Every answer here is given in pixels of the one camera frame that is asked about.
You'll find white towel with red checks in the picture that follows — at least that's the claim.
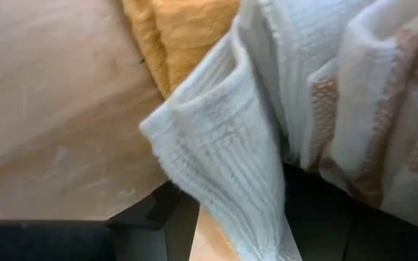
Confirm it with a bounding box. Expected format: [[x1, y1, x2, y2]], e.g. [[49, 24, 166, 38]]
[[299, 0, 418, 228]]

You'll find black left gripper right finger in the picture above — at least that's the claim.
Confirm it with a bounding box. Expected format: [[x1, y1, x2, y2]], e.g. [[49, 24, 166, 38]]
[[283, 162, 418, 261]]

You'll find orange towel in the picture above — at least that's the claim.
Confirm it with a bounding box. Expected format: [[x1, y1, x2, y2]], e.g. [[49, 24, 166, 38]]
[[120, 0, 241, 99]]

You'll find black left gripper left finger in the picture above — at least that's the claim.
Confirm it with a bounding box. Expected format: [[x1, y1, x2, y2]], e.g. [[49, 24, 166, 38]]
[[0, 180, 202, 261]]

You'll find plain white towel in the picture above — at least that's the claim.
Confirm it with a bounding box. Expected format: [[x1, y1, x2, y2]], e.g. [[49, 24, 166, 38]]
[[139, 0, 344, 261]]

